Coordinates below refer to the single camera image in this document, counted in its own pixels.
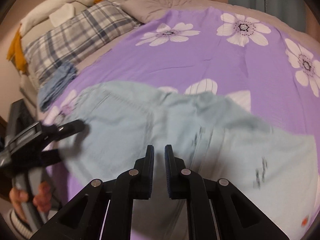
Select purple floral bed sheet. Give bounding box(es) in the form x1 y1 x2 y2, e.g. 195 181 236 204
43 6 320 240

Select white plush toy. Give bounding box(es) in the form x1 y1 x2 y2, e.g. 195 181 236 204
7 0 119 73

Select plaid pillow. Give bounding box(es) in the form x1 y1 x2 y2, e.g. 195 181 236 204
24 1 141 90

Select folded blue denim cloth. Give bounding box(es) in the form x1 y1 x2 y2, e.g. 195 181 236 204
37 62 78 112

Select person's left hand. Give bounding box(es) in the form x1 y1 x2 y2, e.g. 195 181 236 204
9 181 52 223

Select light blue strawberry pants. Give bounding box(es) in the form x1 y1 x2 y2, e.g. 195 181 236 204
59 81 318 239

